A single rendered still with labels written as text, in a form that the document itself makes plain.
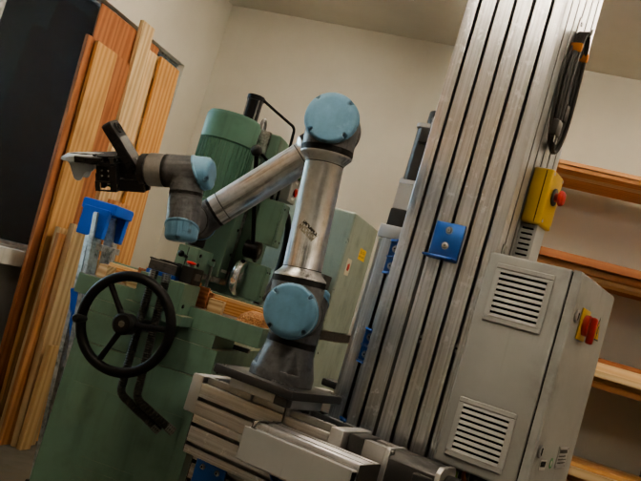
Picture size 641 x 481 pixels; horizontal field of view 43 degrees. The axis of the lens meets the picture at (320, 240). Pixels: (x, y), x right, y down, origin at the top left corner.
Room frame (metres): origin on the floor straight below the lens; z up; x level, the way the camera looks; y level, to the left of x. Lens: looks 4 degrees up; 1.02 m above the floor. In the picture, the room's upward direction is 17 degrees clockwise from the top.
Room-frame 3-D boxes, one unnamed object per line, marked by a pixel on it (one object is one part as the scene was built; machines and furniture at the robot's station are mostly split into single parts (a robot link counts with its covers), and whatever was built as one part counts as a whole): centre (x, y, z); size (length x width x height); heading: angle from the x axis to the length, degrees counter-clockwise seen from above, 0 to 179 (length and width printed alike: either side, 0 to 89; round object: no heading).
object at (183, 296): (2.37, 0.38, 0.91); 0.15 x 0.14 x 0.09; 78
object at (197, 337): (2.51, 0.39, 0.82); 0.40 x 0.21 x 0.04; 78
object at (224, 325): (2.46, 0.36, 0.87); 0.61 x 0.30 x 0.06; 78
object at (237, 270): (2.67, 0.22, 1.02); 0.12 x 0.03 x 0.12; 168
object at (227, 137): (2.57, 0.37, 1.35); 0.18 x 0.18 x 0.31
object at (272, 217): (2.75, 0.18, 1.22); 0.09 x 0.08 x 0.15; 168
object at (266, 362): (1.91, 0.00, 0.87); 0.15 x 0.15 x 0.10
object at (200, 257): (2.59, 0.37, 1.03); 0.14 x 0.07 x 0.09; 168
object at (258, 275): (2.72, 0.18, 1.02); 0.09 x 0.07 x 0.12; 78
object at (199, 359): (2.69, 0.35, 0.76); 0.57 x 0.45 x 0.09; 168
